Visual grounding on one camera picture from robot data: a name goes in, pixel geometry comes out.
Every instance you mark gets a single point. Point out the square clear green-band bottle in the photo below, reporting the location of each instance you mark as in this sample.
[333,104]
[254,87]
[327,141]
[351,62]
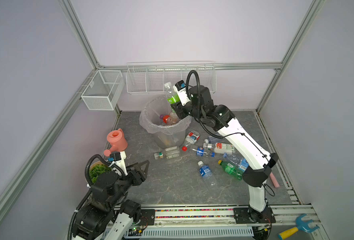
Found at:
[168,153]

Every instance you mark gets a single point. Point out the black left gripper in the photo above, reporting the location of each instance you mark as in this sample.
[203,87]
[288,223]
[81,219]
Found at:
[139,179]

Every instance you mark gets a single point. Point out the green label clear bottle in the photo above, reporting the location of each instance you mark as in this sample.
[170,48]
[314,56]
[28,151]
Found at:
[171,95]

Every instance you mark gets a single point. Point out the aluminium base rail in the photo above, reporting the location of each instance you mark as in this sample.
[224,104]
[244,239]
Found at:
[204,222]

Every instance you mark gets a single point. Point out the potted green plant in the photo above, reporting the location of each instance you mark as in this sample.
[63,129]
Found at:
[96,170]

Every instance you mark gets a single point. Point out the pink plastic watering can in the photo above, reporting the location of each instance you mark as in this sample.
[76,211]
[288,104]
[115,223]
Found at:
[117,141]

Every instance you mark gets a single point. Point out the white mesh wall basket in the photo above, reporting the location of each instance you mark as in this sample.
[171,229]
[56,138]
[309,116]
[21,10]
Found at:
[103,90]

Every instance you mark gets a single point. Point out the red cap brown bottle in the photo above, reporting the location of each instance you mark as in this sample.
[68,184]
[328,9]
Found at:
[169,120]

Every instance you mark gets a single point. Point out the white wire wall shelf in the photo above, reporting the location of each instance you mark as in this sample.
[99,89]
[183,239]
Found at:
[150,77]

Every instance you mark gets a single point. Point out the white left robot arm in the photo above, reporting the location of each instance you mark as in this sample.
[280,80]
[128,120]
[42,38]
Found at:
[106,201]

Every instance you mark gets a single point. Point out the white cap blue bottle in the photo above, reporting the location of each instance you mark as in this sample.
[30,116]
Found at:
[207,174]

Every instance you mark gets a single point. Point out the pepsi blue label bottle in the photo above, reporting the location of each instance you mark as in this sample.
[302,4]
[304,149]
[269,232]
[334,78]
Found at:
[201,152]

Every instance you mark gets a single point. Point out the grey mesh waste bin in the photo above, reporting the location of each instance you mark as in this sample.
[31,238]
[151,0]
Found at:
[166,141]

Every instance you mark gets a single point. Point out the green soda bottle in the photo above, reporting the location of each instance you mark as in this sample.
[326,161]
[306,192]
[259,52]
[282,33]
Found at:
[231,169]

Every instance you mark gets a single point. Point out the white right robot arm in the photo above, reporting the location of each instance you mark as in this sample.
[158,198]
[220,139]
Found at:
[220,122]

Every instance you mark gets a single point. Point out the light blue label bottle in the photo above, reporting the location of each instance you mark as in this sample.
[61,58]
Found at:
[240,162]

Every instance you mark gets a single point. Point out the clear plastic bin liner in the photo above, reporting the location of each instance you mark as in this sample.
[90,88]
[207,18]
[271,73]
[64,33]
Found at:
[150,121]

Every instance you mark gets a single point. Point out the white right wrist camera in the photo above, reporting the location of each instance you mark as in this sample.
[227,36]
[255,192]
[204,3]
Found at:
[181,89]

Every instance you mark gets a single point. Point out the purple pink toy spade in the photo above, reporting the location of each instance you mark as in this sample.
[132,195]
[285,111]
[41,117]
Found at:
[274,180]

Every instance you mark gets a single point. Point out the blue yellow toy rake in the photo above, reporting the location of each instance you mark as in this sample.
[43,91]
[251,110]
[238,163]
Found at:
[301,225]

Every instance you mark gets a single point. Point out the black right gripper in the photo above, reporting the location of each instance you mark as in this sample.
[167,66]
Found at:
[181,110]

